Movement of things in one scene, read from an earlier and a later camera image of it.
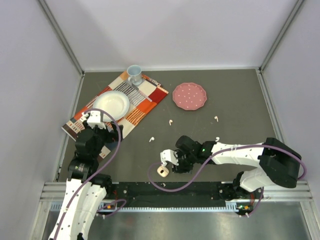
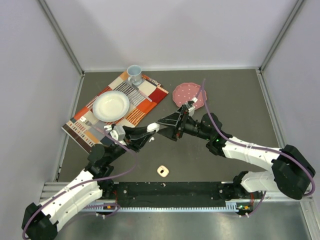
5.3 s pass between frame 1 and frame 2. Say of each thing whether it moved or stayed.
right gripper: moved
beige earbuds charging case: stayed
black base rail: stayed
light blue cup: stayed
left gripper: moved
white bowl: stayed
